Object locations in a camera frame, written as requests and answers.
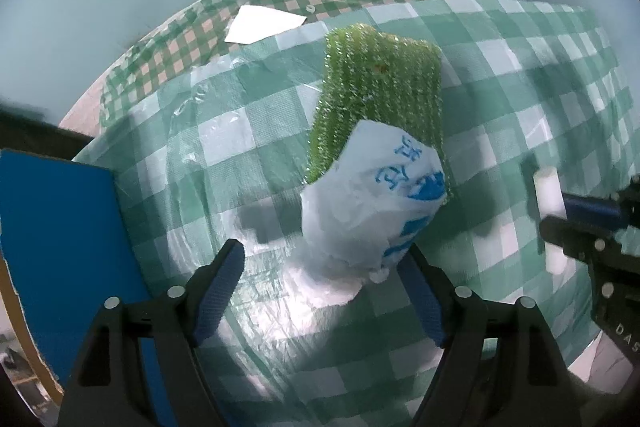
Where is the white foam stick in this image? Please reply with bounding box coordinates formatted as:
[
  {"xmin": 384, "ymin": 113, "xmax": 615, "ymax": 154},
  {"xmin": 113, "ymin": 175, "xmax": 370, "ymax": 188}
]
[{"xmin": 534, "ymin": 166, "xmax": 570, "ymax": 274}]

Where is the blue cardboard box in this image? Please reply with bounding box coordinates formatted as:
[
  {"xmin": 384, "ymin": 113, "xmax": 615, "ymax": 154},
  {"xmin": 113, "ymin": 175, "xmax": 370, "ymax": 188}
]
[{"xmin": 0, "ymin": 149, "xmax": 177, "ymax": 427}]

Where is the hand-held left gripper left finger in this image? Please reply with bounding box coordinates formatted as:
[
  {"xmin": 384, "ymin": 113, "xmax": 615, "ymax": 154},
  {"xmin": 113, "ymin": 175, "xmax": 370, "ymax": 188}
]
[{"xmin": 57, "ymin": 238, "xmax": 246, "ymax": 427}]

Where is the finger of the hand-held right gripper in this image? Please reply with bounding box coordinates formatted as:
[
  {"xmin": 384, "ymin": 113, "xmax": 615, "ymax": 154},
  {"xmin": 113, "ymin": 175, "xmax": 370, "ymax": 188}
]
[
  {"xmin": 542, "ymin": 216, "xmax": 623, "ymax": 260},
  {"xmin": 562, "ymin": 194, "xmax": 628, "ymax": 230}
]

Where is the white blue-printed plastic bag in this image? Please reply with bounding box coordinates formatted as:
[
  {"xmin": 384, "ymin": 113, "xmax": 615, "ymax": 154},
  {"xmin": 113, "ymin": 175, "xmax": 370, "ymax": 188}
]
[{"xmin": 299, "ymin": 119, "xmax": 448, "ymax": 284}]

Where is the green mesh scrubber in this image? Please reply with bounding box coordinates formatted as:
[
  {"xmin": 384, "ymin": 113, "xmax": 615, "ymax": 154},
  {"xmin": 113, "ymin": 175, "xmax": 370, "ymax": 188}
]
[{"xmin": 306, "ymin": 24, "xmax": 454, "ymax": 208}]

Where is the white paper sheet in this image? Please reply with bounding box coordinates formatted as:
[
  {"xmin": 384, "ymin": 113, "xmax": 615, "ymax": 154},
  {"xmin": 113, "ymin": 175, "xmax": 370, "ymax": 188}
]
[{"xmin": 224, "ymin": 5, "xmax": 307, "ymax": 45}]

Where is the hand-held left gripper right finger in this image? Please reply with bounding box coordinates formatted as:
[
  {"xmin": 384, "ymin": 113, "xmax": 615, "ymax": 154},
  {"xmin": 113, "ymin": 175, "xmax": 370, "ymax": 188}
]
[{"xmin": 397, "ymin": 248, "xmax": 583, "ymax": 427}]

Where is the light green checked tablecloth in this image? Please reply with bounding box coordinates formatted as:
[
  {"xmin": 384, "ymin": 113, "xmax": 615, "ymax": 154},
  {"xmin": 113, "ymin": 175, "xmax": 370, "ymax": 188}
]
[{"xmin": 70, "ymin": 0, "xmax": 640, "ymax": 427}]

